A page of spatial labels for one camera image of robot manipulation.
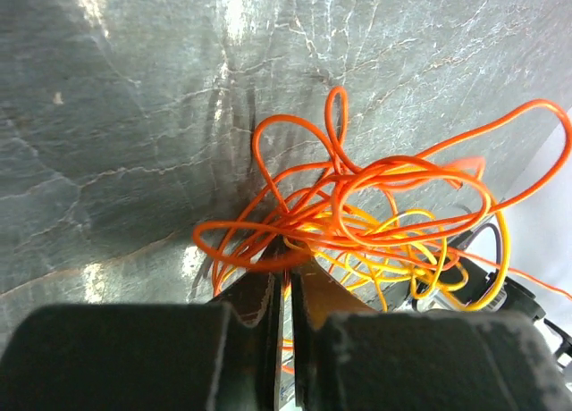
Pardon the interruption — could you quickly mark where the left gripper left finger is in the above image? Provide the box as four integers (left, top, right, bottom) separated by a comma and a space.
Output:
1, 242, 284, 410

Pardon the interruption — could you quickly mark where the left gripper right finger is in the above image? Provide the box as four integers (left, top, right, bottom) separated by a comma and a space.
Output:
290, 260, 571, 410

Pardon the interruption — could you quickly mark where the orange yellow cable tangle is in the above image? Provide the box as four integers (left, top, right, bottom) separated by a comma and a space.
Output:
191, 86, 572, 314

